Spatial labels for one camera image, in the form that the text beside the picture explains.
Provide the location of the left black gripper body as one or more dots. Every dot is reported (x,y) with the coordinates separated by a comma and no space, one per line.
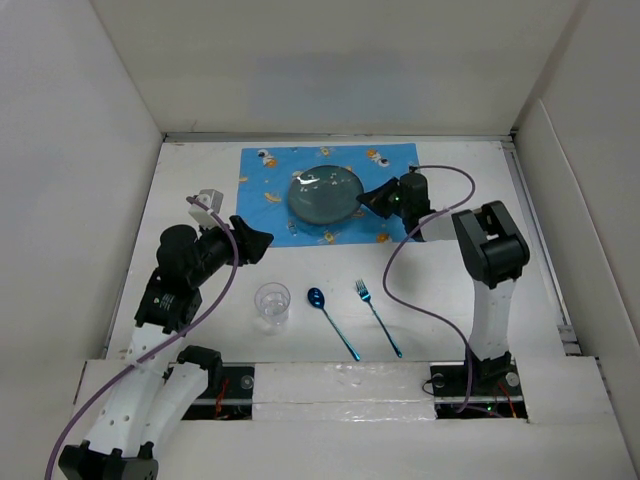
(222,244)

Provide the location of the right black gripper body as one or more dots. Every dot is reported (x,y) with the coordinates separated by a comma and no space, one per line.
(405,209)

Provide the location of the clear plastic cup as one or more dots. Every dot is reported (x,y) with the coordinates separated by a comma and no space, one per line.
(272,301)

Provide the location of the teal ceramic plate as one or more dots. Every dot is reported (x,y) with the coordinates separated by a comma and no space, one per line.
(324,195)

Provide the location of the blue space-print cloth placemat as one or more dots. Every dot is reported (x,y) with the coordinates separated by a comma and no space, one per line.
(266,174)

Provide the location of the blue metal spoon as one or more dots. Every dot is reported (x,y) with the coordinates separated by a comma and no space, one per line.
(316,299)

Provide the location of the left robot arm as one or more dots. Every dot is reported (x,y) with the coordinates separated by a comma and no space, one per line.
(162,377)

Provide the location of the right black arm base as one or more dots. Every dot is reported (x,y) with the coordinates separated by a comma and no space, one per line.
(499,396)

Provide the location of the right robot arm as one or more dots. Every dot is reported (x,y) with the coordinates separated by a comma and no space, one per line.
(494,253)

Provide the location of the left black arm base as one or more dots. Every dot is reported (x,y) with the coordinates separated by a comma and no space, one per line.
(231,401)

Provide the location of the blue metal fork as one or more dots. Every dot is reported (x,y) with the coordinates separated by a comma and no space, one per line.
(366,297)

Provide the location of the white foam front barrier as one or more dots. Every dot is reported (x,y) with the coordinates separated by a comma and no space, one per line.
(368,392)

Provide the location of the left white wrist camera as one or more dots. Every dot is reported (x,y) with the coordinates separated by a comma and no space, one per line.
(206,201)

